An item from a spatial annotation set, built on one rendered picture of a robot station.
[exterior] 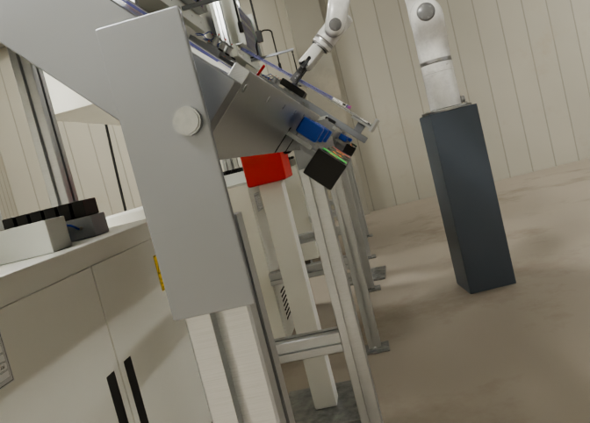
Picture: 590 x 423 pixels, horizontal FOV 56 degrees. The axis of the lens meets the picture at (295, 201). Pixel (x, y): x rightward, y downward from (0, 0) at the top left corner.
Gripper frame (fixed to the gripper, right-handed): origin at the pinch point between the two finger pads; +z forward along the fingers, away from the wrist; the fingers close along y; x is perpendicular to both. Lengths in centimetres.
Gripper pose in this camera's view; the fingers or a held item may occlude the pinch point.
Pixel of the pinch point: (296, 77)
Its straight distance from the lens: 231.4
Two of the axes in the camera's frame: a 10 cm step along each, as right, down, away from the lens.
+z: -6.2, 7.7, 1.5
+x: 7.8, 6.3, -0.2
